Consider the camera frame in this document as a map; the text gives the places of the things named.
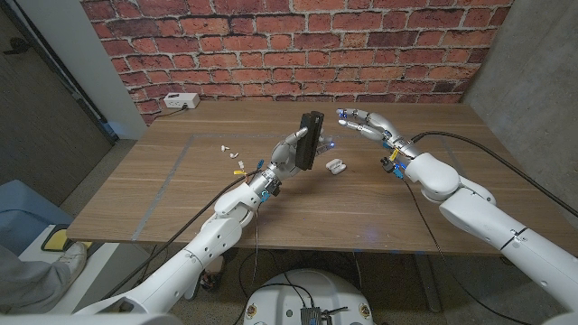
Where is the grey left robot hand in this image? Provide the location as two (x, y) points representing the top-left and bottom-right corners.
(250, 125), (336, 196)

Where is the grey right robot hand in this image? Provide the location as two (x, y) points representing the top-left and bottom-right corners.
(336, 107), (424, 172)

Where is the white airpods case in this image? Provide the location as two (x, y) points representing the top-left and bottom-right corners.
(325, 158), (348, 176)

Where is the grey tape outline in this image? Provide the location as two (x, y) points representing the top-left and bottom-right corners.
(130, 133), (498, 242)

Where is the red brick printed backdrop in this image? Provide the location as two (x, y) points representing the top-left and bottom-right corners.
(80, 0), (516, 126)

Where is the white power strip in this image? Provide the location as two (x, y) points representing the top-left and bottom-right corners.
(163, 92), (201, 110)

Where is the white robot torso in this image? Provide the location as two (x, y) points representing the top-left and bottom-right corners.
(243, 269), (375, 325)

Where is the small grey electronics box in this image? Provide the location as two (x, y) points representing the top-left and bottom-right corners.
(301, 306), (322, 325)

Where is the grey metal table leg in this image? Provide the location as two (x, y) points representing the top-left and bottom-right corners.
(183, 273), (203, 302)
(413, 253), (442, 313)

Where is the white floor platform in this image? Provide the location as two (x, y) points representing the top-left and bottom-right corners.
(20, 224), (153, 315)

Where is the white sneaker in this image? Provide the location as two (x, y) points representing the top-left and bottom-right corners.
(53, 242), (88, 283)

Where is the dark grey door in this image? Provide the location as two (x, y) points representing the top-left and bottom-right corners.
(0, 8), (114, 207)

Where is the blue padded seat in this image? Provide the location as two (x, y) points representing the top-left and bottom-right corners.
(0, 179), (76, 256)

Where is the grey trouser leg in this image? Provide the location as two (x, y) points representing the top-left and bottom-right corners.
(0, 243), (71, 315)

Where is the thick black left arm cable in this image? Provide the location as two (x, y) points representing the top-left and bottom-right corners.
(103, 169), (263, 301)

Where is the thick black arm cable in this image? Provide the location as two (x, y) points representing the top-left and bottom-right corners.
(410, 130), (578, 218)
(103, 169), (263, 301)

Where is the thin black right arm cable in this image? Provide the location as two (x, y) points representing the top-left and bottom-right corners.
(401, 176), (534, 325)

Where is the black power strip cord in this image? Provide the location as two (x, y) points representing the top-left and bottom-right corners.
(153, 106), (189, 121)

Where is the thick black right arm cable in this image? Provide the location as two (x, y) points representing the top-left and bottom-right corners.
(410, 130), (578, 218)

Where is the beige box with wires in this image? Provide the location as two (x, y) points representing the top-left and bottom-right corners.
(200, 256), (226, 290)

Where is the black door handle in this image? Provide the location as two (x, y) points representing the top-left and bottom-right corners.
(3, 36), (32, 56)

